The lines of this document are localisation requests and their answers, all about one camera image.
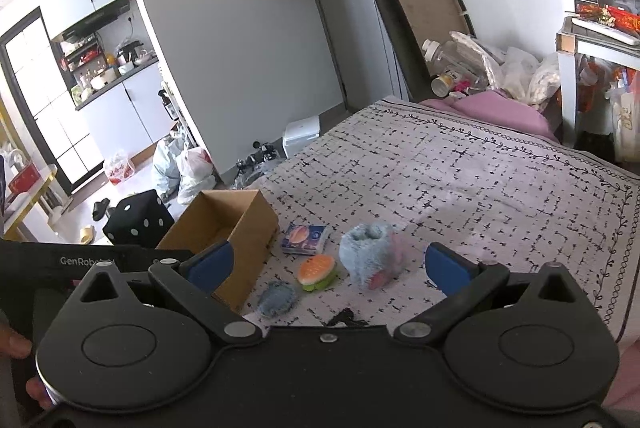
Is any white kitchen cabinet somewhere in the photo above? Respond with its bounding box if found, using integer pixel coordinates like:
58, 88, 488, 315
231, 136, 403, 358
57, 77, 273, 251
50, 0, 176, 144

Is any black framed brown board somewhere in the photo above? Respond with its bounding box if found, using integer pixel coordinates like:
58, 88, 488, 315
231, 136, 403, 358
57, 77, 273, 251
369, 0, 476, 101

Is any brown cardboard box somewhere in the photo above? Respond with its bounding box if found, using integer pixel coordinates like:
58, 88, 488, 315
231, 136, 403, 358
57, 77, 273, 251
155, 189, 279, 314

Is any paper cup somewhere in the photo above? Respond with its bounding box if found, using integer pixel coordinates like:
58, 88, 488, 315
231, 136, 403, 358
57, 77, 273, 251
431, 74, 455, 97

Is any red box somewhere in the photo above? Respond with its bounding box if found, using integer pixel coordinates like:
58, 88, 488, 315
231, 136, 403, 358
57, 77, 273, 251
7, 165, 41, 194

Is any blue tissue pack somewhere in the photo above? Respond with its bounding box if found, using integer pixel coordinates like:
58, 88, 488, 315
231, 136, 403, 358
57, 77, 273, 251
281, 224, 329, 255

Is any clear plastic bottle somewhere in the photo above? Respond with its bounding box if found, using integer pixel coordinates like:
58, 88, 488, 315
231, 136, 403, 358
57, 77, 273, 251
422, 39, 488, 91

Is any white box appliance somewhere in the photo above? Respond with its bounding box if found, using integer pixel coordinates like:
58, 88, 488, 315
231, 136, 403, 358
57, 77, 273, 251
282, 115, 321, 157

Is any small black cloth item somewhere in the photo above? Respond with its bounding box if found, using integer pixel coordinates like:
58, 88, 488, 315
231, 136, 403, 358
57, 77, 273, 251
326, 308, 368, 328

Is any person's left hand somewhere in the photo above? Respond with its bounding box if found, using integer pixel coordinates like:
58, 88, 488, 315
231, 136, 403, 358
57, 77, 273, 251
0, 322, 53, 411

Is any grey door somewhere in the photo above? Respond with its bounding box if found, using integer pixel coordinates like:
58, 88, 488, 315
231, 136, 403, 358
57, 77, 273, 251
307, 0, 421, 109

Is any blue and pink fluffy plush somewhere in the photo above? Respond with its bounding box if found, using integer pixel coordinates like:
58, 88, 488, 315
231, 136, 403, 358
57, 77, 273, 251
339, 223, 401, 290

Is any black patterned white blanket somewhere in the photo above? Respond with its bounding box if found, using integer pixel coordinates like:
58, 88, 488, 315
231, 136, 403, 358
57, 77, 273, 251
220, 98, 640, 344

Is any black dice stool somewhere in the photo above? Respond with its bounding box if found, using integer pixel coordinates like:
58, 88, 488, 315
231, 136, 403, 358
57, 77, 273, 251
103, 189, 175, 254

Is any pink bed sheet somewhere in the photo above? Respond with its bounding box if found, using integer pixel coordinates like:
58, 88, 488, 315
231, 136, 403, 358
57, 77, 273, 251
419, 89, 561, 143

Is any red and white plastic bag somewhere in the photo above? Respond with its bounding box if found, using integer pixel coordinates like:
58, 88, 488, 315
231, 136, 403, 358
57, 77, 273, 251
103, 150, 136, 185

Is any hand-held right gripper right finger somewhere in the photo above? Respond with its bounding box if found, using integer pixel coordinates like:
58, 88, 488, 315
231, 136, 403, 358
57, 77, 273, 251
394, 242, 588, 351

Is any small blue fuzzy pad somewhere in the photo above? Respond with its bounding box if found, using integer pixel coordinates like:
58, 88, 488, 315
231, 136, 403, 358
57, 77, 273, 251
257, 280, 297, 320

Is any gold legged side table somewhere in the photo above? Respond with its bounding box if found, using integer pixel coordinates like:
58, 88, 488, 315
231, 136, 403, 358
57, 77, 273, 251
0, 163, 66, 241

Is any pile of clear plastic bags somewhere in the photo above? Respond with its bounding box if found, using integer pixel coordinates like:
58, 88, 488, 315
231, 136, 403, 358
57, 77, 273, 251
450, 30, 561, 109

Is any black framed glass door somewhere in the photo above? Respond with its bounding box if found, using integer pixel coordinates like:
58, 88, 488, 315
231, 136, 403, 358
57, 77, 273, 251
0, 7, 93, 198

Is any white desk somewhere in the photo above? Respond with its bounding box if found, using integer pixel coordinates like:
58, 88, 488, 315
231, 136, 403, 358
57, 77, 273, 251
556, 15, 640, 149

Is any grey plastic bag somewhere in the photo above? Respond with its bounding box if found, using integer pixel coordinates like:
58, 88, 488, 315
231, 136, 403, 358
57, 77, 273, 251
151, 135, 188, 196

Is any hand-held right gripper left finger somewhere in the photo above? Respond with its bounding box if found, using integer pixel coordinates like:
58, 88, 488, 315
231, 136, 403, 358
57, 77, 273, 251
65, 242, 263, 346

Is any burger plush toy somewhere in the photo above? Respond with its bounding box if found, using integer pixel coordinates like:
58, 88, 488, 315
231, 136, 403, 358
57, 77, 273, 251
297, 255, 338, 292

